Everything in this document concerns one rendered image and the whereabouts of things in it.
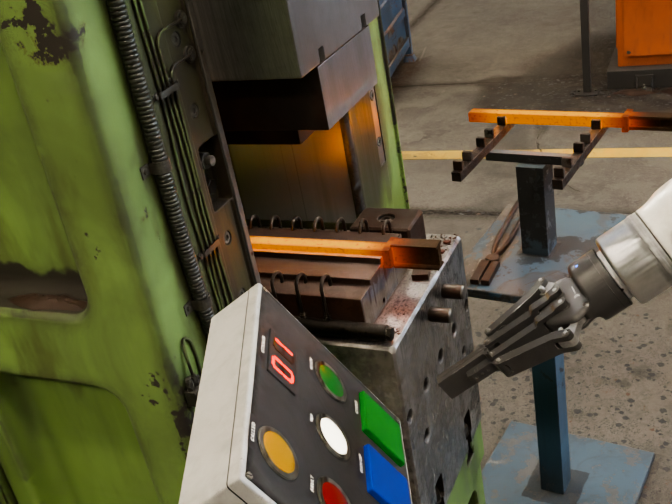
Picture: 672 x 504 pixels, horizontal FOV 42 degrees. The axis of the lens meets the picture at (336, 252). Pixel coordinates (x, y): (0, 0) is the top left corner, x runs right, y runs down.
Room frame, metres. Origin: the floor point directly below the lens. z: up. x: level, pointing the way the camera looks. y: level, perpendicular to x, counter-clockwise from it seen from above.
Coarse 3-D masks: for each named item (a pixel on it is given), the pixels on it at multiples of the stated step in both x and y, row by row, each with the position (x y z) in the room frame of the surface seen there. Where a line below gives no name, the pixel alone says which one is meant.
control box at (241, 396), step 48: (240, 336) 0.83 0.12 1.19; (288, 336) 0.86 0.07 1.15; (240, 384) 0.73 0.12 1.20; (288, 384) 0.77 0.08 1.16; (192, 432) 0.71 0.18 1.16; (240, 432) 0.65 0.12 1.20; (288, 432) 0.70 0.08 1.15; (192, 480) 0.63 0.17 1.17; (240, 480) 0.59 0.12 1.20; (288, 480) 0.63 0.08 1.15; (336, 480) 0.69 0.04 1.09
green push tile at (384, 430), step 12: (360, 396) 0.88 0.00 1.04; (360, 408) 0.85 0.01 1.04; (372, 408) 0.86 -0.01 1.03; (372, 420) 0.84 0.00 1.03; (384, 420) 0.86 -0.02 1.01; (372, 432) 0.81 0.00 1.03; (384, 432) 0.83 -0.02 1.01; (396, 432) 0.86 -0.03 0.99; (384, 444) 0.81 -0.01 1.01; (396, 444) 0.83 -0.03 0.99; (396, 456) 0.81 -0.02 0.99
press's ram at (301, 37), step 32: (192, 0) 1.23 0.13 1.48; (224, 0) 1.20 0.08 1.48; (256, 0) 1.18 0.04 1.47; (288, 0) 1.16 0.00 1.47; (320, 0) 1.24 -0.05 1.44; (352, 0) 1.33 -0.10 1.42; (224, 32) 1.21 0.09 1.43; (256, 32) 1.18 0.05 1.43; (288, 32) 1.16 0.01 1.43; (320, 32) 1.23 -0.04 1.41; (352, 32) 1.32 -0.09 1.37; (224, 64) 1.21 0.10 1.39; (256, 64) 1.19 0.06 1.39; (288, 64) 1.17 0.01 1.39
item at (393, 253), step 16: (256, 240) 1.43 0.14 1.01; (272, 240) 1.42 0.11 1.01; (288, 240) 1.40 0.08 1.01; (304, 240) 1.39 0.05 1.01; (320, 240) 1.38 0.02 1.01; (336, 240) 1.37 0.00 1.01; (400, 240) 1.30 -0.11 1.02; (416, 240) 1.29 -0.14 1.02; (432, 240) 1.28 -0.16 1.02; (384, 256) 1.29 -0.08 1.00; (400, 256) 1.29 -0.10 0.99; (416, 256) 1.28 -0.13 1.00; (432, 256) 1.26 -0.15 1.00
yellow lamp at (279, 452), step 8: (272, 432) 0.67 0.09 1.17; (264, 440) 0.65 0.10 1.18; (272, 440) 0.66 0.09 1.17; (280, 440) 0.67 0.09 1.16; (272, 448) 0.65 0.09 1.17; (280, 448) 0.66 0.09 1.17; (288, 448) 0.67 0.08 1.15; (272, 456) 0.64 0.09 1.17; (280, 456) 0.65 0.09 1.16; (288, 456) 0.66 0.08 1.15; (280, 464) 0.64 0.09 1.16; (288, 464) 0.65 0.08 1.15; (288, 472) 0.64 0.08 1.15
